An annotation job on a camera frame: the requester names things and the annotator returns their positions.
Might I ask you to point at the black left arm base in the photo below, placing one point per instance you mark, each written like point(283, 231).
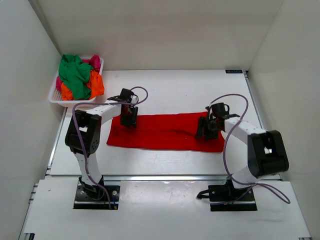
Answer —
point(97, 199)

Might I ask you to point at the pink t shirt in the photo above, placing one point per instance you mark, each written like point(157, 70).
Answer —
point(95, 61)

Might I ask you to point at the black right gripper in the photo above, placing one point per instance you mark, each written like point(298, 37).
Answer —
point(208, 127)

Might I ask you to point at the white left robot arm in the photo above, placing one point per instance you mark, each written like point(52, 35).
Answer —
point(84, 133)

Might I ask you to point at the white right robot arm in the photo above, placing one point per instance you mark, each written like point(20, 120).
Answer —
point(266, 153)

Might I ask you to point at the green t shirt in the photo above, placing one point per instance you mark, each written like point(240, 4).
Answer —
point(75, 74)

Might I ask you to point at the orange t shirt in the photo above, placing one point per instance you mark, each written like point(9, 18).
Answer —
point(95, 85)

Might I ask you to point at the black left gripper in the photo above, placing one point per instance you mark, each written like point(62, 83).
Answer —
point(129, 116)

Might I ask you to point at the red t shirt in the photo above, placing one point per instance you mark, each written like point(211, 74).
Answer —
point(164, 132)

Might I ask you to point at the white plastic basket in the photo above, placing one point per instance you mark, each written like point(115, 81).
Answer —
point(55, 96)

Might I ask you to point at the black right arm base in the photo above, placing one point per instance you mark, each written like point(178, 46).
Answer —
point(223, 198)

